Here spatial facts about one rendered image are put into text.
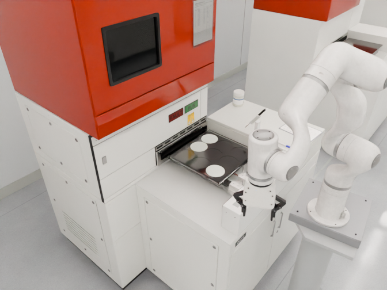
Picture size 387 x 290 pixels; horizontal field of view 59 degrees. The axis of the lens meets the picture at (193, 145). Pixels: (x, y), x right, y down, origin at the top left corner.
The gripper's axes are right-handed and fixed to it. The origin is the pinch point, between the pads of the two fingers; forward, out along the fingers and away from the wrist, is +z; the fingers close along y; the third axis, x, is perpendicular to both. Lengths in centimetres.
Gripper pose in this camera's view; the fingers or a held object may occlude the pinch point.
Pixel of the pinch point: (258, 213)
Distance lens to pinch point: 119.3
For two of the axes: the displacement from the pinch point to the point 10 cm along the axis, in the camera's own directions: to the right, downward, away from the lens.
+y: 9.6, 1.1, -2.6
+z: 0.6, 8.3, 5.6
